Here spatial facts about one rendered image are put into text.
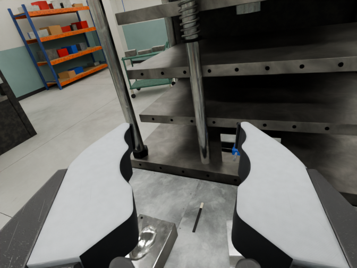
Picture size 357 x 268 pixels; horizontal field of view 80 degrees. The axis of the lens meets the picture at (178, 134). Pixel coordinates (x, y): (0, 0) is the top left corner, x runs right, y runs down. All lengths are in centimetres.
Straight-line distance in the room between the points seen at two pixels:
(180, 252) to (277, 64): 76
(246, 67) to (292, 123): 30
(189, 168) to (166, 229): 43
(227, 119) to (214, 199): 36
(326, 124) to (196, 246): 68
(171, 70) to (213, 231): 70
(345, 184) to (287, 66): 55
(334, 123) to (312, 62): 26
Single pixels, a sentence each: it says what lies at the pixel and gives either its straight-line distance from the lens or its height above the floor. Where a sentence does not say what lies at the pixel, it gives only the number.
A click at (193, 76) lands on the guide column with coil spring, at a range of 94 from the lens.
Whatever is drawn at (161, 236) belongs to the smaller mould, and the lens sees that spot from 80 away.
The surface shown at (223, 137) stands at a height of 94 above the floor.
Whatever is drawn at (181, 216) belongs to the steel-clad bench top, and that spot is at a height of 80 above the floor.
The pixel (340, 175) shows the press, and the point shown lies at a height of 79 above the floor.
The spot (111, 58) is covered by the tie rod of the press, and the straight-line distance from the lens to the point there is 111.
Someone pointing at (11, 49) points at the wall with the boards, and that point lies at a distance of 769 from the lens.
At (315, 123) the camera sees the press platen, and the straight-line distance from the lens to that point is 102.
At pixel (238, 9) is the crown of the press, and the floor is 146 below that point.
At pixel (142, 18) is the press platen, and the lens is 108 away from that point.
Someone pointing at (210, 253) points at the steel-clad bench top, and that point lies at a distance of 83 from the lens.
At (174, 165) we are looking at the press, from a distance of 119.
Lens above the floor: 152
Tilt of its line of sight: 30 degrees down
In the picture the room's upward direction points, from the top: 11 degrees counter-clockwise
